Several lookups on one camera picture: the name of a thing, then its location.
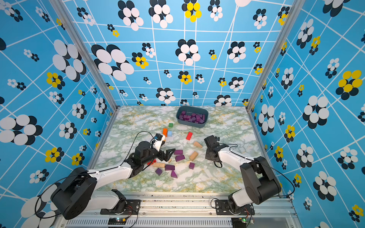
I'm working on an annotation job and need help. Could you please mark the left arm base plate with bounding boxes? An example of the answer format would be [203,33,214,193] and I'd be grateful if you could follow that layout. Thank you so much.
[100,199,141,215]

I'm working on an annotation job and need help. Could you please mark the purple brick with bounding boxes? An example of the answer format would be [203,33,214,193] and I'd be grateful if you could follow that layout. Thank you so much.
[175,155,185,162]
[165,165,175,171]
[174,150,183,155]

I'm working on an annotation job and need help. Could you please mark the natural wood brick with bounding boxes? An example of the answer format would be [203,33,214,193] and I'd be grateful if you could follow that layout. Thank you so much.
[189,152,199,161]
[153,162,166,168]

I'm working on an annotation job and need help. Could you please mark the aluminium rail frame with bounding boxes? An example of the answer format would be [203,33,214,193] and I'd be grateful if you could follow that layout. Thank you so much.
[54,192,301,228]

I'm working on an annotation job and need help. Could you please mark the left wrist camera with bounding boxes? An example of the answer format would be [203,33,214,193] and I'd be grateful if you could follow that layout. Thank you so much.
[152,134,165,151]

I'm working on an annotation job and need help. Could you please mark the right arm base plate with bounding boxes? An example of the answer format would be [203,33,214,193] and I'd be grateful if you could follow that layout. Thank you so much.
[212,199,255,216]

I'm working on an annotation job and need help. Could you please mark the teal storage bin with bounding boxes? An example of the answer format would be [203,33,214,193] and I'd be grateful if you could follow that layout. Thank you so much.
[176,106,209,128]

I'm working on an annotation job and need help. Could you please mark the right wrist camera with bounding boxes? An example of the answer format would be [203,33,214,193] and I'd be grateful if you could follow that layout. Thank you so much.
[204,135,220,149]

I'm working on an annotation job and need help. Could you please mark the red brick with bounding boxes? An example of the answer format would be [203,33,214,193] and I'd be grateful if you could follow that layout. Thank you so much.
[186,132,193,140]

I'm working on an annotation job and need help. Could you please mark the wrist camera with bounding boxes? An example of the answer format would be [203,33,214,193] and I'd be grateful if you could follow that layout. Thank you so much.
[204,135,220,149]
[152,134,165,151]

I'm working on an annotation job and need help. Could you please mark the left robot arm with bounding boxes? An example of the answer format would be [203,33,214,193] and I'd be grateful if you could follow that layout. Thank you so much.
[50,141,175,220]

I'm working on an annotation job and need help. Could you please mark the purple triangle block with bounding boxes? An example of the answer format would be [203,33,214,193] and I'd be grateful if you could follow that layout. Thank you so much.
[171,170,178,179]

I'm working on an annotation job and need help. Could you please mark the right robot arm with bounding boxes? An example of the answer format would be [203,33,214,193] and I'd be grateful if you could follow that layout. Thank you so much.
[205,140,281,214]

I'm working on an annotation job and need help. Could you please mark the red arch block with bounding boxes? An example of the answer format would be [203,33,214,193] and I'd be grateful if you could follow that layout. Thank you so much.
[147,159,156,166]

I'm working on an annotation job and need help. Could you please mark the purple cube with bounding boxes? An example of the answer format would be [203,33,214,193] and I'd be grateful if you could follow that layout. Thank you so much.
[189,162,195,170]
[156,168,163,176]

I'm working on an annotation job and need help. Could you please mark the natural wood wedge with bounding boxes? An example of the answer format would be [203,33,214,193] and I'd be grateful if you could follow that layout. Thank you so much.
[193,142,202,148]

